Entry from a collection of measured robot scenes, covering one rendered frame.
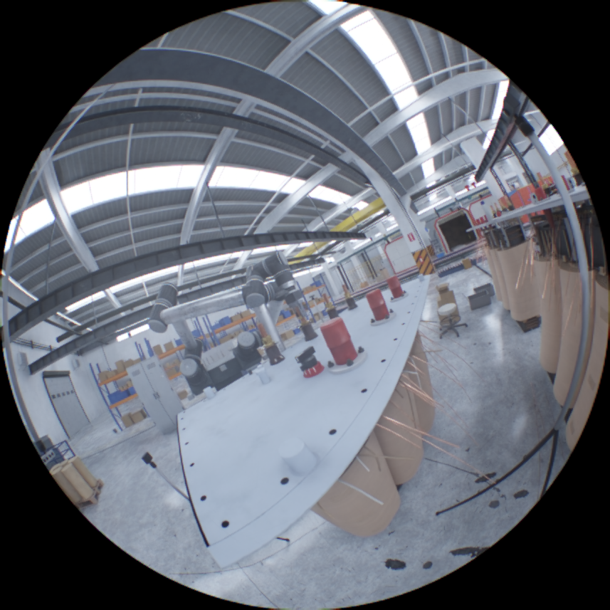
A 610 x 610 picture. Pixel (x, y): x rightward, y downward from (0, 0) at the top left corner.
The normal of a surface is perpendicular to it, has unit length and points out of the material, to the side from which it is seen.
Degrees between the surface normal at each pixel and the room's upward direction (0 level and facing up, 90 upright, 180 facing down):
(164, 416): 90
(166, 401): 90
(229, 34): 174
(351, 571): 0
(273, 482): 0
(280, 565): 0
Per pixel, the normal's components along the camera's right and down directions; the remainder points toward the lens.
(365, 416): -0.29, -0.95
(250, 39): 0.48, 0.87
